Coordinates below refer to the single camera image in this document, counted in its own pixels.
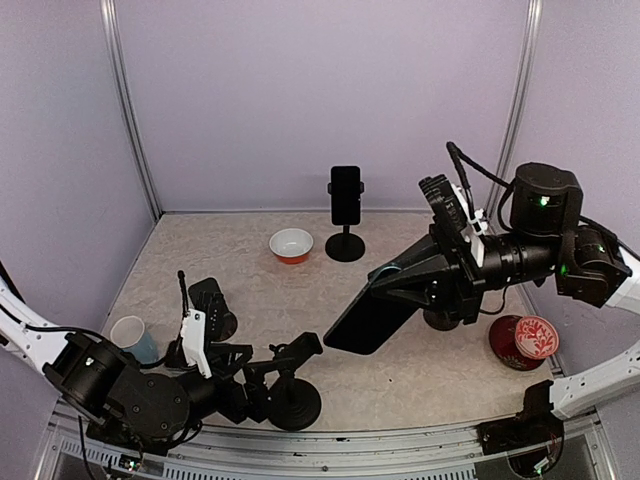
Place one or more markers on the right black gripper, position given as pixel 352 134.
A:
pixel 454 276

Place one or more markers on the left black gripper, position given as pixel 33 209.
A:
pixel 235 407

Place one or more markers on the black pole phone stand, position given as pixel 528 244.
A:
pixel 295 404
pixel 345 247

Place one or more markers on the black teal phone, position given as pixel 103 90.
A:
pixel 345 189

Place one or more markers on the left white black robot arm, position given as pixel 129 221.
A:
pixel 127 401

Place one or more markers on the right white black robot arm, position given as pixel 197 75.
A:
pixel 602 273

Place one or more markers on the right flat black phone stand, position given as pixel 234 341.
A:
pixel 440 321

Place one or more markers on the flat black phone stand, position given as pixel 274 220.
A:
pixel 440 321
pixel 207 297

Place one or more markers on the left flat black phone stand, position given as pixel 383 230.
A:
pixel 207 297

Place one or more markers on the dark red saucer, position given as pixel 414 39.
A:
pixel 502 342

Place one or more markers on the light blue mug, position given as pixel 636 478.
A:
pixel 130 334

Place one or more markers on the red patterned bowl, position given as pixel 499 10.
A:
pixel 536 338

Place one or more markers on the orange white bowl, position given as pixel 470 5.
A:
pixel 291 246

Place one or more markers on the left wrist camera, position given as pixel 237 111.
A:
pixel 192 334

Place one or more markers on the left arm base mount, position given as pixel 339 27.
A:
pixel 115 434

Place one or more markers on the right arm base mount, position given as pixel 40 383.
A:
pixel 534 424

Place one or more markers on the right aluminium frame post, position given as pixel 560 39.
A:
pixel 522 82

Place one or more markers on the aluminium frame post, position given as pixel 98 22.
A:
pixel 522 82
pixel 118 65

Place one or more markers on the left aluminium frame post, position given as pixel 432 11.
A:
pixel 118 65

